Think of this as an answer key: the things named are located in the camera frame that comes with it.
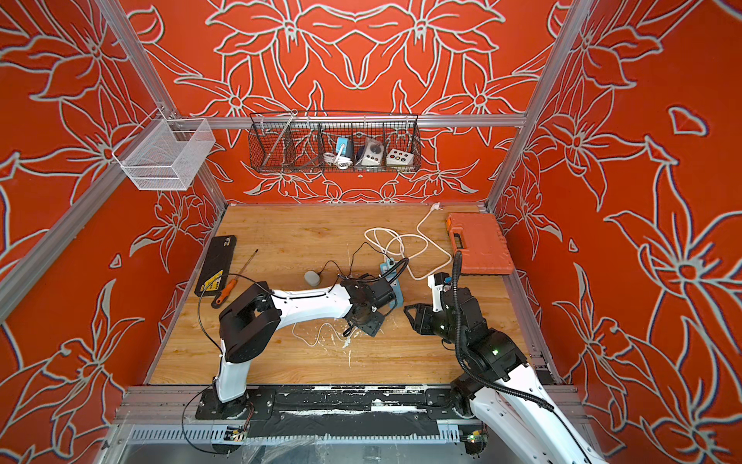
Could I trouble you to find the black flat tool case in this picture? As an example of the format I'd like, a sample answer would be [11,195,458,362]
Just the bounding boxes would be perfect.
[194,235,238,297]

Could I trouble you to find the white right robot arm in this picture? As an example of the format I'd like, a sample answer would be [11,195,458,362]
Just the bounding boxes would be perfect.
[404,284,606,463]

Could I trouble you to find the thin black charging cable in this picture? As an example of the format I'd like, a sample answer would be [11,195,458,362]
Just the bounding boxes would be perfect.
[320,240,395,291]

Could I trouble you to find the clear plastic wall bin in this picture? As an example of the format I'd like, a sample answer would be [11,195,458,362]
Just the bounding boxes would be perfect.
[113,119,216,191]

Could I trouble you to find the orange handled screwdriver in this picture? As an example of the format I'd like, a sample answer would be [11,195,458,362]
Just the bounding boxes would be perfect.
[211,249,259,309]

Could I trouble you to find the black wire wall basket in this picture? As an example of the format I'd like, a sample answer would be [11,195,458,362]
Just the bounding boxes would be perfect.
[247,110,422,174]

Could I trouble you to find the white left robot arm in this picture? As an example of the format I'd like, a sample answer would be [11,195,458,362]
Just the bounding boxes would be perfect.
[214,276,401,404]

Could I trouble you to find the white thick power cable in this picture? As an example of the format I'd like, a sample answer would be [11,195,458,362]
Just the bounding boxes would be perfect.
[363,202,453,282]

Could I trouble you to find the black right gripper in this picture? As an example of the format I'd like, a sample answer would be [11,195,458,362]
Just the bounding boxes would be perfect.
[401,302,469,349]

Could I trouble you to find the blue box in basket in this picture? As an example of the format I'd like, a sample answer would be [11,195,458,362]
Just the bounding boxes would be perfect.
[335,137,351,158]

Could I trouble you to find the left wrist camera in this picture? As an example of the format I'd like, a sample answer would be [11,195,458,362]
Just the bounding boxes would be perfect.
[359,274,396,309]

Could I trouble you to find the orange plastic tool case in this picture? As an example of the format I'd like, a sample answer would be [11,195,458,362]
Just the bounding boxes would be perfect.
[446,212,515,276]

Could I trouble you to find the thin white cable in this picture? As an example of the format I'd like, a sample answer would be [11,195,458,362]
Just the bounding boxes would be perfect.
[291,318,355,350]

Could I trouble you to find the white socket cube in basket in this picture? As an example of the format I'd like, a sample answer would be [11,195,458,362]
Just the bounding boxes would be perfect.
[386,149,415,169]

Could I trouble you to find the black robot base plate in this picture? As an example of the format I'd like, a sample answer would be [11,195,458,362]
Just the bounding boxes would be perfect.
[194,384,480,438]

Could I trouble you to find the white bluetooth headset case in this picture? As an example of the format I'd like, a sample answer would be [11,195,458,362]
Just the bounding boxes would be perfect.
[305,271,322,287]

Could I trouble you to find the white power strip in basket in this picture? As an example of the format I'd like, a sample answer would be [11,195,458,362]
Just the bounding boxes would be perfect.
[357,138,385,167]

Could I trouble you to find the blue usb charger hub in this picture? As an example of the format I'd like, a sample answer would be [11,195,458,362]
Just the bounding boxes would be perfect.
[380,258,404,309]

